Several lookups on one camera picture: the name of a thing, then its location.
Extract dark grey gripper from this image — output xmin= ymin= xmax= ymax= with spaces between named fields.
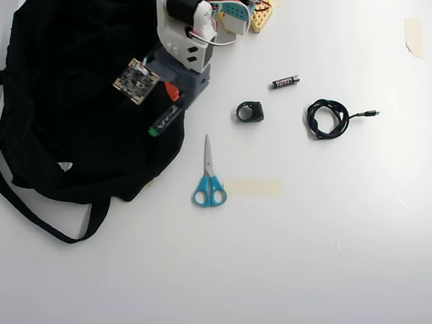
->
xmin=148 ymin=48 xmax=212 ymax=111

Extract green marker with black barrel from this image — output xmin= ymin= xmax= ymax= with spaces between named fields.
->
xmin=147 ymin=103 xmax=182 ymax=138

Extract black fabric bag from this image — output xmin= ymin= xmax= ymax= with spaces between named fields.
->
xmin=0 ymin=0 xmax=187 ymax=244

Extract black AAA battery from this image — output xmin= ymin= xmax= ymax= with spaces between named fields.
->
xmin=270 ymin=76 xmax=301 ymax=91

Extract beige masking tape strip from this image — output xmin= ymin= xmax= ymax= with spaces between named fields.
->
xmin=223 ymin=179 xmax=282 ymax=198
xmin=403 ymin=18 xmax=425 ymax=59

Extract bare camera circuit board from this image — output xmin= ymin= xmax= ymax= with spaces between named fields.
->
xmin=111 ymin=57 xmax=161 ymax=107

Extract red and white servo wires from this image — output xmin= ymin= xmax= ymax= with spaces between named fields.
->
xmin=186 ymin=28 xmax=244 ymax=47

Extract blue handled scissors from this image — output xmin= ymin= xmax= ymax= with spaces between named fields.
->
xmin=192 ymin=134 xmax=227 ymax=208

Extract black plastic ring clamp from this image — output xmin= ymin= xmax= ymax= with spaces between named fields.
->
xmin=234 ymin=101 xmax=265 ymax=124

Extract black coiled USB cable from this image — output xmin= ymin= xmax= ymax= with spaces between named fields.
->
xmin=306 ymin=98 xmax=381 ymax=141

